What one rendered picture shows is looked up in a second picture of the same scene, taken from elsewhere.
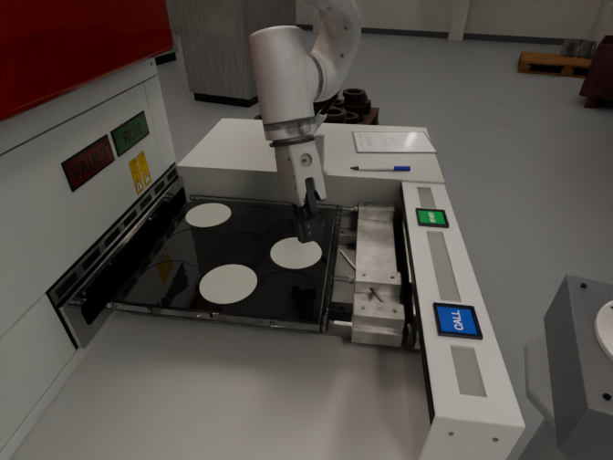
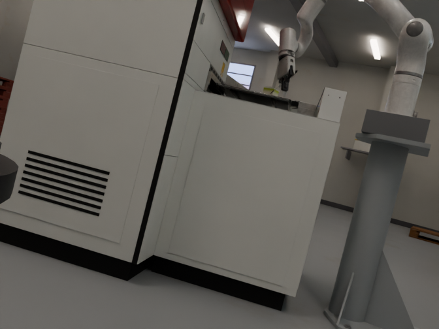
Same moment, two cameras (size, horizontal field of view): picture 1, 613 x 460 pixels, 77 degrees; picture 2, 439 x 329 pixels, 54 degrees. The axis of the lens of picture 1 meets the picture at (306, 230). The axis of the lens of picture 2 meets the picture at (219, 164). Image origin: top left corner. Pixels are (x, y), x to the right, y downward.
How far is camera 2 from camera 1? 1.82 m
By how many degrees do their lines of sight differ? 34
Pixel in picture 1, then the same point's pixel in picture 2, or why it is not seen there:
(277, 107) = (286, 45)
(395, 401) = not seen: hidden behind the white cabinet
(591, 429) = (368, 118)
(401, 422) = not seen: hidden behind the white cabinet
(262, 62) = (284, 34)
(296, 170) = (288, 61)
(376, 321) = (306, 105)
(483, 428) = (336, 92)
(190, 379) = not seen: hidden behind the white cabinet
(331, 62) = (302, 44)
